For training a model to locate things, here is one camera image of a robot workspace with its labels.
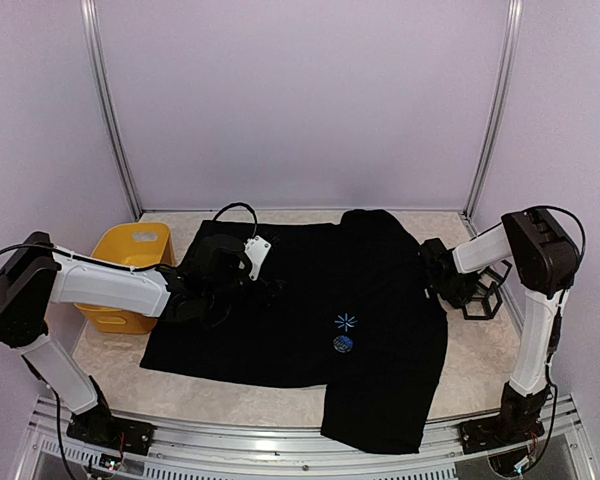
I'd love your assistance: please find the far black brooch box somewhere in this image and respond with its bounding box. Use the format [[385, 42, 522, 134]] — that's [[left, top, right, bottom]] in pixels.
[[480, 260, 513, 287]]

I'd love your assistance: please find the yellow plastic basket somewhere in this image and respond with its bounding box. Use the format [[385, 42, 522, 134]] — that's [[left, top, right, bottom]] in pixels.
[[76, 222, 175, 335]]

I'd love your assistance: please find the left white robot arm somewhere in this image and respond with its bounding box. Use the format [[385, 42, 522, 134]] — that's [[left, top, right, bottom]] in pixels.
[[0, 232, 282, 445]]

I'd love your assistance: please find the near black brooch box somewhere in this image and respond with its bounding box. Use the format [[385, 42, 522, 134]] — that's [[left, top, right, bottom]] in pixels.
[[461, 282, 503, 321]]

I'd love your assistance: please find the green blue round brooch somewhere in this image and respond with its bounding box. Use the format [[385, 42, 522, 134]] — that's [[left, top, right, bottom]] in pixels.
[[333, 335, 354, 353]]

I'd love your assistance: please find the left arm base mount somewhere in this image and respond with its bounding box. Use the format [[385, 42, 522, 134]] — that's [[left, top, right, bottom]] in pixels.
[[67, 416, 155, 456]]

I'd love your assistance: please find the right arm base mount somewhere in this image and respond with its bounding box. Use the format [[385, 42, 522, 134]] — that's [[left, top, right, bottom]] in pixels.
[[458, 415, 545, 455]]

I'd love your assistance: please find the front aluminium rail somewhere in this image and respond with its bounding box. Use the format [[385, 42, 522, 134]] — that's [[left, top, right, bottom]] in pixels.
[[27, 394, 581, 480]]

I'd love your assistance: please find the black brooch box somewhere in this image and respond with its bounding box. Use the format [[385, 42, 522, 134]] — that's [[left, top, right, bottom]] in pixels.
[[461, 282, 503, 321], [480, 260, 513, 287]]

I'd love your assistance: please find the left aluminium frame post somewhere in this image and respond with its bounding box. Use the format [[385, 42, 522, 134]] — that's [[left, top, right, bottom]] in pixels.
[[80, 0, 144, 220]]

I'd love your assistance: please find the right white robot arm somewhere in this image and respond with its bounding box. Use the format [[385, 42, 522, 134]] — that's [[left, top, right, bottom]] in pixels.
[[420, 205, 586, 444]]

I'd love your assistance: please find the black t-shirt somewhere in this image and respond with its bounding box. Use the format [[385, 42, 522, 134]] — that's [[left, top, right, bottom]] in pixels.
[[140, 210, 448, 454]]

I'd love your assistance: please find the aluminium frame post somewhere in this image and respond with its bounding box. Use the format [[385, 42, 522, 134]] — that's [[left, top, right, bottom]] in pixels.
[[463, 0, 524, 222], [80, 0, 144, 220]]

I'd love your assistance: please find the right aluminium frame post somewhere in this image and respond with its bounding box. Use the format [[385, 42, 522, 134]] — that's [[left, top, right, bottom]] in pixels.
[[463, 0, 524, 222]]

